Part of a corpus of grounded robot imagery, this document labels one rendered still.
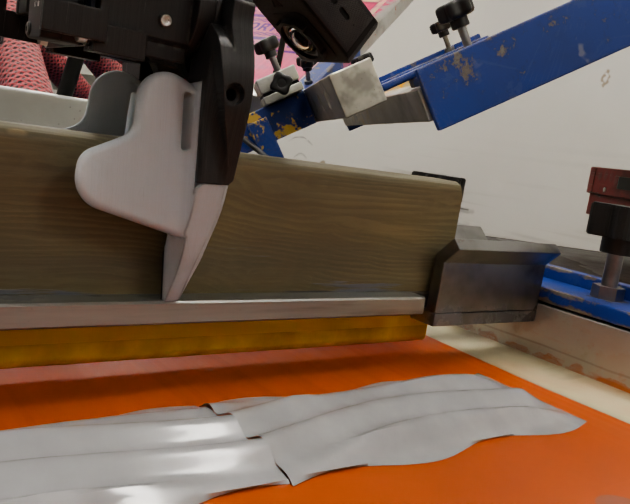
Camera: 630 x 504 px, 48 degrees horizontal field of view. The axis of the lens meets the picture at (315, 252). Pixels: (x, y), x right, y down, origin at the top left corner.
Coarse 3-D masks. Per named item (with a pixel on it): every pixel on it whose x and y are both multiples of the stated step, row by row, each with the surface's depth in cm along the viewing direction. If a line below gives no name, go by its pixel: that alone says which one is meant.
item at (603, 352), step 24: (552, 312) 45; (504, 336) 48; (528, 336) 46; (552, 336) 45; (576, 336) 44; (600, 336) 42; (624, 336) 41; (552, 360) 45; (576, 360) 44; (600, 360) 42; (624, 360) 41; (624, 384) 41
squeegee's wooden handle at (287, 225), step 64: (0, 128) 26; (0, 192) 26; (64, 192) 28; (256, 192) 33; (320, 192) 35; (384, 192) 38; (448, 192) 40; (0, 256) 27; (64, 256) 28; (128, 256) 30; (256, 256) 34; (320, 256) 36; (384, 256) 39
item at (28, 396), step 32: (0, 384) 29; (32, 384) 29; (64, 384) 30; (96, 384) 30; (128, 384) 31; (160, 384) 31; (0, 416) 26; (32, 416) 26; (64, 416) 27; (96, 416) 27
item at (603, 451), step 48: (192, 384) 32; (240, 384) 33; (288, 384) 34; (336, 384) 35; (528, 384) 40; (576, 432) 33; (624, 432) 34; (336, 480) 25; (384, 480) 25; (432, 480) 26; (480, 480) 27; (528, 480) 27; (576, 480) 28; (624, 480) 29
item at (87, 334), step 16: (272, 320) 36; (288, 320) 37; (304, 320) 37; (320, 320) 38; (336, 320) 39; (352, 320) 40; (368, 320) 40; (384, 320) 41; (400, 320) 42; (416, 320) 43; (0, 336) 28; (16, 336) 29; (32, 336) 29; (48, 336) 29; (64, 336) 30; (80, 336) 30; (96, 336) 31; (112, 336) 31; (128, 336) 32; (144, 336) 32; (160, 336) 33; (176, 336) 33; (192, 336) 34
